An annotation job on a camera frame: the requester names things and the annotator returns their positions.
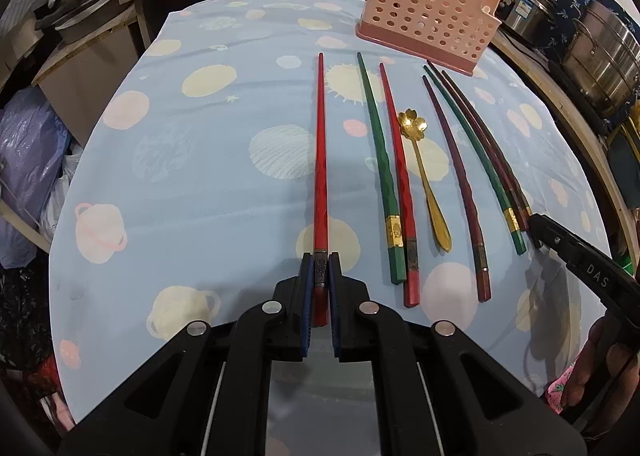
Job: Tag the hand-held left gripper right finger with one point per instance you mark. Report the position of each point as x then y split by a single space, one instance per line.
334 308

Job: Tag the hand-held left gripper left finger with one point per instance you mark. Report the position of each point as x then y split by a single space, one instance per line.
306 308

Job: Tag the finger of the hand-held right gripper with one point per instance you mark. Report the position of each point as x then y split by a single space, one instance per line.
575 251

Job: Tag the maroon chopstick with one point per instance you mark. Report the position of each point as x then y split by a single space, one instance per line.
492 149
457 171
500 141

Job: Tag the green chopstick gold band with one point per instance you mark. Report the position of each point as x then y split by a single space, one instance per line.
475 151
381 161

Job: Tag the red chopstick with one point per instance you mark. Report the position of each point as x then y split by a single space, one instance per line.
397 161
320 161

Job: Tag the pink perforated plastic basket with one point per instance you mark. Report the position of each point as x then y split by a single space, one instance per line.
425 11

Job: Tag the person's right hand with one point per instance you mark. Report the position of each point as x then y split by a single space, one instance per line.
592 356

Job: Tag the pink printed sleeve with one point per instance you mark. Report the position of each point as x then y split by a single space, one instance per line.
560 388

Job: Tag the gold flower spoon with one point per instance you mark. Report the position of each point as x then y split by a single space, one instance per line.
430 186

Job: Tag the blue planet print tablecloth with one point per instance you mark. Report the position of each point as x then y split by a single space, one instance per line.
200 186

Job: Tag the stacked steel steamer pot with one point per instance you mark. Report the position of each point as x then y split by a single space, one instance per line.
605 56

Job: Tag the steel rice cooker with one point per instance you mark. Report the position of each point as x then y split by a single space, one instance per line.
530 6

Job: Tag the white plastic bag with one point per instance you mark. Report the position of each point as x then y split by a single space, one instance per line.
60 196

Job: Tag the purple plastic bag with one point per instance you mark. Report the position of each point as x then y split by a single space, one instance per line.
30 161

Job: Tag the low wooden cabinet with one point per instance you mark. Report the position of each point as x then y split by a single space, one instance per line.
85 66

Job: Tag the black frying pan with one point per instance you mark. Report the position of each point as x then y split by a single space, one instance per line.
85 6

